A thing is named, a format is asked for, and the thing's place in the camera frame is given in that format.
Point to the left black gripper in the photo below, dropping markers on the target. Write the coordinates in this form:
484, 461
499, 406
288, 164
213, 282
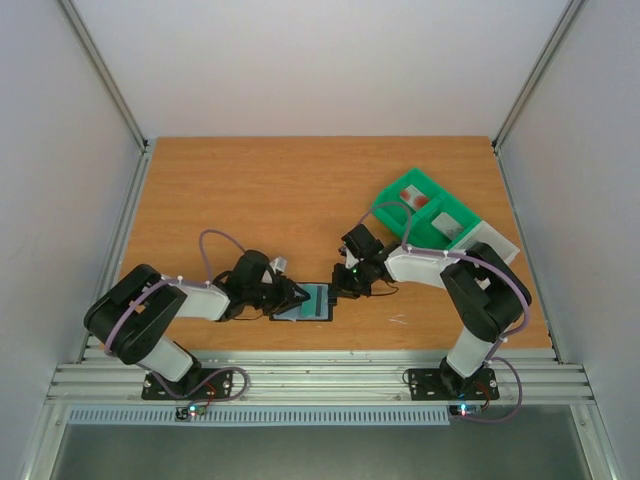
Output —
287, 297

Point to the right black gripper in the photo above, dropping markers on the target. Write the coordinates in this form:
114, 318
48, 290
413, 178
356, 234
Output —
345, 279

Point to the teal card black stripe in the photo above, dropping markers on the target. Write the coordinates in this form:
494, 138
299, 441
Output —
317, 307

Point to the black leather card holder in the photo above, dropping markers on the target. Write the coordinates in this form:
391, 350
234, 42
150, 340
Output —
292, 315

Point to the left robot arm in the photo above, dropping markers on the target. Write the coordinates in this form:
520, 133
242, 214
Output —
132, 318

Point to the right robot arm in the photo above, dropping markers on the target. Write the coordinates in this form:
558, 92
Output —
488, 297

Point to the white card with red dot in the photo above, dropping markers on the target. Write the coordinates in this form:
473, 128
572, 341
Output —
414, 198

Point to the white card in tray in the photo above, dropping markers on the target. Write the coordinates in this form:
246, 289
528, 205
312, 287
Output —
447, 225

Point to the green plastic compartment tray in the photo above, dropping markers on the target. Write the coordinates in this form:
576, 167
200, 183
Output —
392, 213

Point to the white plastic bin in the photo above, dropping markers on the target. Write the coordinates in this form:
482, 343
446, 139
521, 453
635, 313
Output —
483, 232

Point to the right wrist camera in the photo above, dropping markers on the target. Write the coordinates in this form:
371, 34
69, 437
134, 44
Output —
350, 260

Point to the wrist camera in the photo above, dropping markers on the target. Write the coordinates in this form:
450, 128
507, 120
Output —
350, 260
276, 267

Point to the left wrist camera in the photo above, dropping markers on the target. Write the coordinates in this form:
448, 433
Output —
276, 267

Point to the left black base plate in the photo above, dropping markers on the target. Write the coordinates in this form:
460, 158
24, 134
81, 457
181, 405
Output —
210, 384

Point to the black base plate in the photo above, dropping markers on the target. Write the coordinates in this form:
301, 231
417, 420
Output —
424, 384
210, 384

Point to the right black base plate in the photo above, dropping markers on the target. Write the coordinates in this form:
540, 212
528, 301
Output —
424, 384

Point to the aluminium front rail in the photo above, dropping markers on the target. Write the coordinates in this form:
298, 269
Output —
348, 377

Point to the grey slotted cable duct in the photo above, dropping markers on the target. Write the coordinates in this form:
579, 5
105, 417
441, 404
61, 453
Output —
261, 416

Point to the right aluminium frame post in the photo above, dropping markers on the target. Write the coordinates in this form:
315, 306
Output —
550, 49

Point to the aluminium frame post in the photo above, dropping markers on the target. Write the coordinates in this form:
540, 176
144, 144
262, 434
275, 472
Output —
92, 51
550, 49

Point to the left aluminium frame post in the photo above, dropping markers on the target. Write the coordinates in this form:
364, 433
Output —
92, 51

